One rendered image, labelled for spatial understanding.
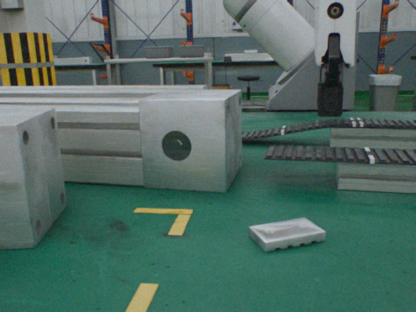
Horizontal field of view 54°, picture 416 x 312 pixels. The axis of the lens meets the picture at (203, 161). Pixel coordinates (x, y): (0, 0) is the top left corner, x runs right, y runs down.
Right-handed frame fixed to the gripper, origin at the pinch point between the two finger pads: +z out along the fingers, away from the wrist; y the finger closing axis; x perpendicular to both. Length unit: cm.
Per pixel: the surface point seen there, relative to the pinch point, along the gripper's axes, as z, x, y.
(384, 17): -54, -114, 726
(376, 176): 4.7, -4.1, -20.3
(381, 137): 4.6, -7.3, -1.4
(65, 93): -2.0, 40.2, -4.9
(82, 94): -1.9, 37.2, -4.9
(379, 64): 24, -113, 727
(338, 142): 5.4, -1.5, -2.0
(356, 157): 2.8, -2.1, -20.3
